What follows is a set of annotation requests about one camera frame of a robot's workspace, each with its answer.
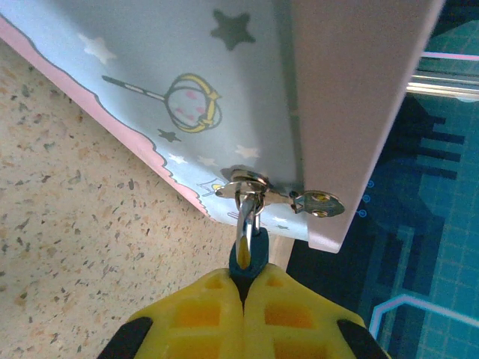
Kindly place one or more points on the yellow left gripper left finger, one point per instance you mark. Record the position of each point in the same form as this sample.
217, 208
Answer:
194, 321

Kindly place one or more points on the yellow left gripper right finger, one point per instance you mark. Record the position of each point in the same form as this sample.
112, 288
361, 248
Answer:
299, 318

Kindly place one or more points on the key with dark teal head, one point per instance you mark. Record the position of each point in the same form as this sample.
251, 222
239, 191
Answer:
250, 254

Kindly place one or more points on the silver lock cylinder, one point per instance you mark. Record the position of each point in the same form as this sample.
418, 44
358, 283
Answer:
245, 175

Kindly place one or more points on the silver spare key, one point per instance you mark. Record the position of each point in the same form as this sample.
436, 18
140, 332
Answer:
320, 202

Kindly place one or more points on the pastel star print lock box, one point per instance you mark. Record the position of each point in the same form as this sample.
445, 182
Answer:
232, 93

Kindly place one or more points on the aluminium frame bar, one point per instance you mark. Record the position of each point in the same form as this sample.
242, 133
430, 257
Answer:
441, 88

